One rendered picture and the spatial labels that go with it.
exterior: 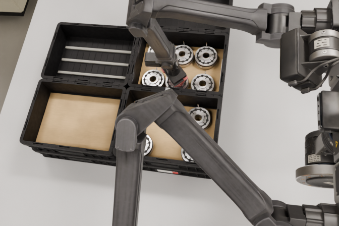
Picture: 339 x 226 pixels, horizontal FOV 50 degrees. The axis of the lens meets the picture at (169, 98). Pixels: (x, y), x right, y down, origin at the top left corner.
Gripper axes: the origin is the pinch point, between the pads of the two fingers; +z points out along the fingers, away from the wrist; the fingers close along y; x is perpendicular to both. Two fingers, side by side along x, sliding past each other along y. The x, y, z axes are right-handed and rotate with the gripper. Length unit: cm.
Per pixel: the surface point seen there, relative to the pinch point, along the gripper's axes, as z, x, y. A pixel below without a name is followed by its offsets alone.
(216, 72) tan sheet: 4.8, 17.1, 5.8
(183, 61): 1.4, 8.0, -6.2
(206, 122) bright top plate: 1.6, -1.2, 23.0
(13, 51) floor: 82, -70, -141
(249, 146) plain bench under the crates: 18.2, 10.3, 38.3
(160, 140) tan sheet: 3.9, -21.0, 17.2
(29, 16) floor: 83, -46, -164
